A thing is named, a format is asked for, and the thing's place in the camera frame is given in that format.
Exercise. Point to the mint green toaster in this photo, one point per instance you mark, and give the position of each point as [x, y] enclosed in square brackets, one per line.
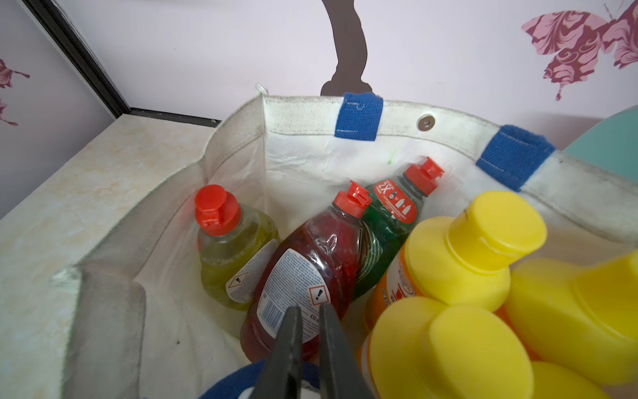
[610, 145]

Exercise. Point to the black corner frame post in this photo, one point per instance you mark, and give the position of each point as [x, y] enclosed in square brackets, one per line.
[57, 26]

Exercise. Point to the yellow-green soap bottle red cap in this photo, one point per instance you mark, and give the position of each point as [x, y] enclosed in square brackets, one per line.
[235, 244]

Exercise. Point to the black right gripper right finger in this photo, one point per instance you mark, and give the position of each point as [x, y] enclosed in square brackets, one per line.
[340, 376]

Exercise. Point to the dark green soap bottle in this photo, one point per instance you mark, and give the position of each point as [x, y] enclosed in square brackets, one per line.
[396, 206]

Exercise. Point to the orange soap bottle yellow cap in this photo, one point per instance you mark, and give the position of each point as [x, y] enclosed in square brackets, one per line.
[421, 348]
[462, 260]
[582, 318]
[554, 381]

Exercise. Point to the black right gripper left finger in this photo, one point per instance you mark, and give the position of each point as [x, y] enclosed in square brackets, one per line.
[281, 377]

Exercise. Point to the dark red soap bottle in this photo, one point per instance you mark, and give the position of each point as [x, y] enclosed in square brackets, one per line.
[316, 264]

